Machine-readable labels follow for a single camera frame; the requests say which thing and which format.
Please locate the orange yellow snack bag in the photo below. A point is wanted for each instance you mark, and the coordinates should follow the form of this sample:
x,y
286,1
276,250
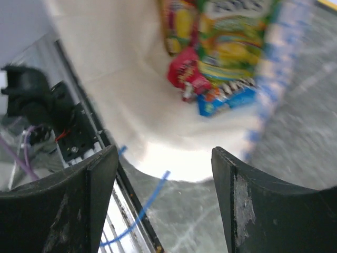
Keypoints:
x,y
178,20

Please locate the green Fox's candy bag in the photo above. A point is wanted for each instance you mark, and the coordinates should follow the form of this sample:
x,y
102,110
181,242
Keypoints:
x,y
231,37

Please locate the checkered paper bag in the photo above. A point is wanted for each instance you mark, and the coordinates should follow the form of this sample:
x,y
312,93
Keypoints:
x,y
117,49

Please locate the blue M&M's bag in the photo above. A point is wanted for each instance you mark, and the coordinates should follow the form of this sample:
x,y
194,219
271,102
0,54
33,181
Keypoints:
x,y
217,99

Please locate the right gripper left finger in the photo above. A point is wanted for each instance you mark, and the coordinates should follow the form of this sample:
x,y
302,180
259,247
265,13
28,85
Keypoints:
x,y
63,212

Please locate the red Skittles bag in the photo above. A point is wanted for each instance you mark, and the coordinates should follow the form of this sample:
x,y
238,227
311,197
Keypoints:
x,y
184,74

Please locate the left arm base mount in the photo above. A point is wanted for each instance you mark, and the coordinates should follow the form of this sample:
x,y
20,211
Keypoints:
x,y
76,132

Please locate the aluminium frame rail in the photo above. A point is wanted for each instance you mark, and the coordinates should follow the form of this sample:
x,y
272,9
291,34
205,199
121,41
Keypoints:
x,y
124,206

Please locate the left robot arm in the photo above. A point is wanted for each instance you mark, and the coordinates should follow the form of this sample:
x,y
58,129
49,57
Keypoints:
x,y
29,95

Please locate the small whiteboard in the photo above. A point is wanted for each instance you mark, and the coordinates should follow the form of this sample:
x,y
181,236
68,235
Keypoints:
x,y
327,5

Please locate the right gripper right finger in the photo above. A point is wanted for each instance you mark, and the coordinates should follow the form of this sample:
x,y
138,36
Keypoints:
x,y
261,213

